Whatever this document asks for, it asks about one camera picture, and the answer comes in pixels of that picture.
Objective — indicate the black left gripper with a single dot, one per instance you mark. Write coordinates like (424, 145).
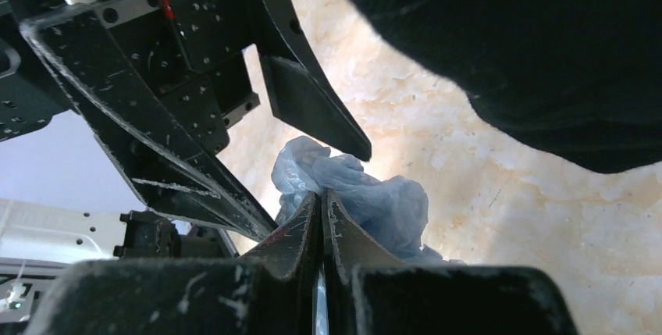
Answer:
(186, 52)

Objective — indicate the blue plastic trash bag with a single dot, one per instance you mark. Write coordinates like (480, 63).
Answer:
(393, 212)

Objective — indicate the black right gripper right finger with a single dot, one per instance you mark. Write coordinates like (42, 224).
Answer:
(370, 291)

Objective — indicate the black t-shirt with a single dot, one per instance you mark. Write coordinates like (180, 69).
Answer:
(579, 79)

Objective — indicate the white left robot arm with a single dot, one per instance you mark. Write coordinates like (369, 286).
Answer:
(38, 240)

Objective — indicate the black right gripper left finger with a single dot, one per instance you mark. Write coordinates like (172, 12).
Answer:
(268, 290)

